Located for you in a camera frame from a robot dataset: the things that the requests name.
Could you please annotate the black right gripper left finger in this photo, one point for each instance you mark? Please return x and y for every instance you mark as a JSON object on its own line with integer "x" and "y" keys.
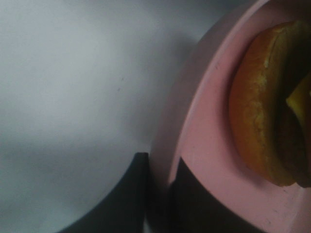
{"x": 123, "y": 209}

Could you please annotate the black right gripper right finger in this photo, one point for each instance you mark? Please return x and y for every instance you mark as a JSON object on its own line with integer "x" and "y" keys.
{"x": 194, "y": 210}

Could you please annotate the pink round plate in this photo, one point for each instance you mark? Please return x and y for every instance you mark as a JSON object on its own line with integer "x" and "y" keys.
{"x": 195, "y": 128}

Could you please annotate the burger with lettuce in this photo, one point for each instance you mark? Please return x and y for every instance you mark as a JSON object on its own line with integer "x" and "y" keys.
{"x": 267, "y": 105}

